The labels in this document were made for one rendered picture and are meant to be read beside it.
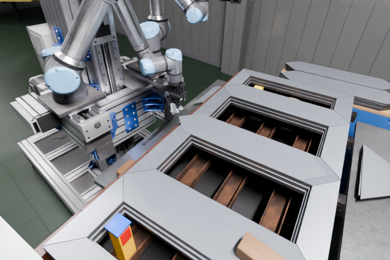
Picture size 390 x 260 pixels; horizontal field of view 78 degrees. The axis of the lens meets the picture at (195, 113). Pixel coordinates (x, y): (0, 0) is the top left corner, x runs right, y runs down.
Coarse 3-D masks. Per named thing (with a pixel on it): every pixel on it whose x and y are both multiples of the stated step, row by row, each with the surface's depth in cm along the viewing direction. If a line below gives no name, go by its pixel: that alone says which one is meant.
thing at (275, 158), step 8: (272, 144) 112; (280, 144) 112; (272, 152) 107; (280, 152) 107; (288, 152) 107; (264, 160) 103; (272, 160) 103; (280, 160) 103; (272, 168) 99; (280, 168) 99
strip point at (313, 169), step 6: (312, 156) 105; (306, 162) 102; (312, 162) 102; (318, 162) 102; (306, 168) 100; (312, 168) 100; (318, 168) 100; (306, 174) 97; (312, 174) 97; (318, 174) 97; (324, 174) 97
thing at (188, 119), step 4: (188, 116) 129; (192, 116) 129; (196, 116) 129; (180, 120) 126; (184, 120) 126; (188, 120) 126; (192, 120) 126; (184, 124) 123; (188, 124) 123; (184, 128) 120
